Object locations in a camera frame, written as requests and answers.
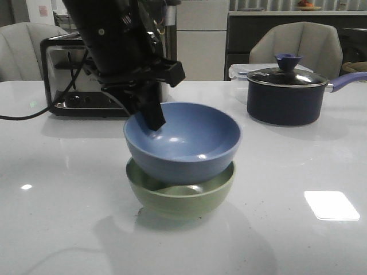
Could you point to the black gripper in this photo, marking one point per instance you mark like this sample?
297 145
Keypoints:
140 89

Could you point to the blue bowl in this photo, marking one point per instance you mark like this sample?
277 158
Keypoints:
196 143

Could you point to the green bowl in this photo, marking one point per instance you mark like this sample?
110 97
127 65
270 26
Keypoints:
180 201

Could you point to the black and chrome toaster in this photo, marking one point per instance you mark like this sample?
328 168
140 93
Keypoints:
61 56

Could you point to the white refrigerator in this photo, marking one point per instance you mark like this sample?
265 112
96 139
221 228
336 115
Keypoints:
201 39

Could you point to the clear plastic food container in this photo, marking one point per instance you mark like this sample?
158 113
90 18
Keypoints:
239 71

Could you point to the dark kitchen counter cabinet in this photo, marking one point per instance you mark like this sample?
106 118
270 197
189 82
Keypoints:
256 39

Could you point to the dark blue saucepan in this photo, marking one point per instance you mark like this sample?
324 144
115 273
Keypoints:
290 106

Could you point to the beige chair left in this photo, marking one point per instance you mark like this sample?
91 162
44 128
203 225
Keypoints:
21 52

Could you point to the beige chair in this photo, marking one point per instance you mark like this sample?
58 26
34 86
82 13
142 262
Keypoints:
317 43
21 52

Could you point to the glass pot lid blue knob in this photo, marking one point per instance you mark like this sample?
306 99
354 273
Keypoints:
286 74

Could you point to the beige chair right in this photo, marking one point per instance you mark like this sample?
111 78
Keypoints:
317 43

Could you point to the fruit bowl on counter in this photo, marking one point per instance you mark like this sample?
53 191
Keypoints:
305 5

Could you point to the tan object at right edge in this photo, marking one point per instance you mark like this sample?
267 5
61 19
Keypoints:
354 67

